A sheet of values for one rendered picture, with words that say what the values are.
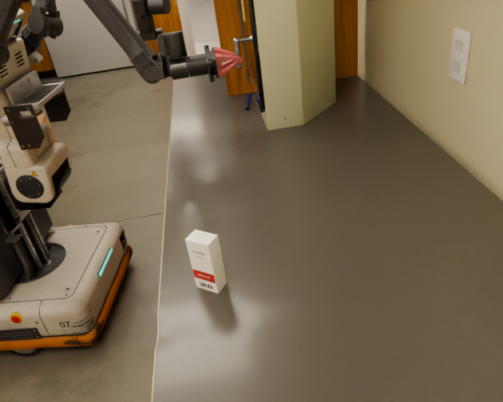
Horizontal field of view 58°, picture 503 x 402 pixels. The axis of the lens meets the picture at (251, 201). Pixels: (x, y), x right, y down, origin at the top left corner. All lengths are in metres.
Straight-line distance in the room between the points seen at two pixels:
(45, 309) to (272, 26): 1.39
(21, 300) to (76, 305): 0.25
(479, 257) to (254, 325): 0.41
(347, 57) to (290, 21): 0.51
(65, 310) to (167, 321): 1.23
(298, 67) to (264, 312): 0.77
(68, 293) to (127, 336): 0.33
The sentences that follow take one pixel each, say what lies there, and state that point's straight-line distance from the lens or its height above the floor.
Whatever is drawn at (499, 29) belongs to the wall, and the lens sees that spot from 1.07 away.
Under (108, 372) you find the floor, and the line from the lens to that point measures 2.05.
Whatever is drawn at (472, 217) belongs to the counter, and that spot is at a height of 0.94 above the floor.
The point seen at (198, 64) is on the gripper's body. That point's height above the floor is 1.16.
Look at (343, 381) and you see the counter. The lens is 0.67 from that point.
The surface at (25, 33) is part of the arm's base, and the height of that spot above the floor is 1.22.
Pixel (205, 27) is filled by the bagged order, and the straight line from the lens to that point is 2.68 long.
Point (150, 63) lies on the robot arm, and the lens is 1.35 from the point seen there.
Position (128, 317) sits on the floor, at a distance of 2.22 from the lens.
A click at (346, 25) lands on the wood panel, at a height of 1.12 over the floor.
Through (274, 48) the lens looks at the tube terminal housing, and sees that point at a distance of 1.30.
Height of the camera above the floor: 1.49
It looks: 32 degrees down
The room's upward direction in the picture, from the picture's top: 8 degrees counter-clockwise
